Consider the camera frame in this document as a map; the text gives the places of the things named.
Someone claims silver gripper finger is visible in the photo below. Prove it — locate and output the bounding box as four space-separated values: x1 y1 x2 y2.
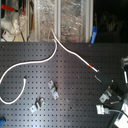
99 89 112 103

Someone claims white power strip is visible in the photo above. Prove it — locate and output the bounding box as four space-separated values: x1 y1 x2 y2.
2 30 15 42

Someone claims white cable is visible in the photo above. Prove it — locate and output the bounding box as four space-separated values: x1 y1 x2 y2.
0 29 100 105

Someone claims metal cable clip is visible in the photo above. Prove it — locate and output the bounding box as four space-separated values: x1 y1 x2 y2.
30 98 45 113
48 80 59 100

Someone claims clear plastic-wrapped panel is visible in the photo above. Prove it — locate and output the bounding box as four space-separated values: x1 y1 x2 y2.
34 0 94 43

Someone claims black perforated board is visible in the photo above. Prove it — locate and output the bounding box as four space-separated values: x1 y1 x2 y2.
0 42 128 128

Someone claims blue clamp handle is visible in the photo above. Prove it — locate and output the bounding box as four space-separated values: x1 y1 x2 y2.
90 26 98 44

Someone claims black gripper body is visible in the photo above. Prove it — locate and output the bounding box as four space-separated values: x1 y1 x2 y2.
109 80 123 98

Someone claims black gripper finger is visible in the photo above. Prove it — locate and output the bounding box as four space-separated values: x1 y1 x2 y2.
95 72 112 86

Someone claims lower metal cable clip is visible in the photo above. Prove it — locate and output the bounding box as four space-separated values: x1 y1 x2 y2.
30 98 45 113

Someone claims white connector block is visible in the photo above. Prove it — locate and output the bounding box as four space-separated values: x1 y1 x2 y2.
96 105 109 115

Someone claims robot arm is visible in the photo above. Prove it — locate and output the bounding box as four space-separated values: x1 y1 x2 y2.
95 56 128 128

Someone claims blue object at corner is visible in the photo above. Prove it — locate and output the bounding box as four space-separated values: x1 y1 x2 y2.
0 116 6 126

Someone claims upper metal cable clip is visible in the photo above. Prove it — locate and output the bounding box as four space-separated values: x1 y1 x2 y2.
48 80 59 100

